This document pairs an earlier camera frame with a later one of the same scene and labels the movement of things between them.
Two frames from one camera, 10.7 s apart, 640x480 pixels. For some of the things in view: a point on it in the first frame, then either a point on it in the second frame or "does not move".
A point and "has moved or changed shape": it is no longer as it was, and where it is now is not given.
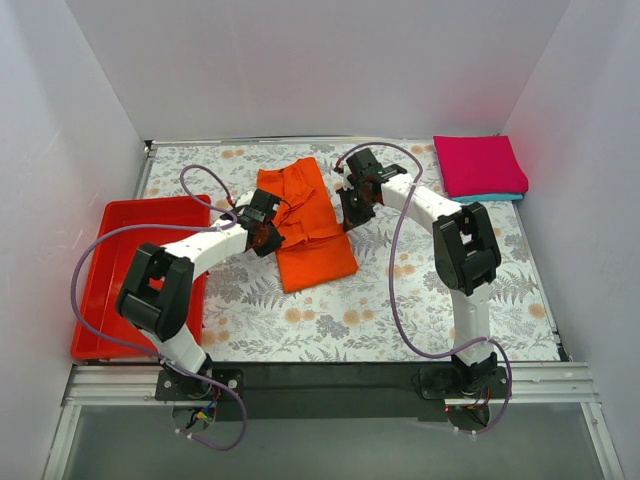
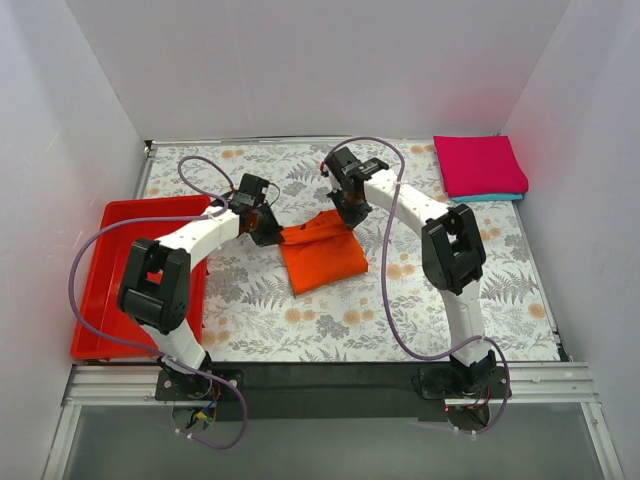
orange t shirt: (314, 247) has moved or changed shape
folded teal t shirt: (486, 197) does not move
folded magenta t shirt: (480, 165) does not move
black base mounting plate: (334, 391) does not move
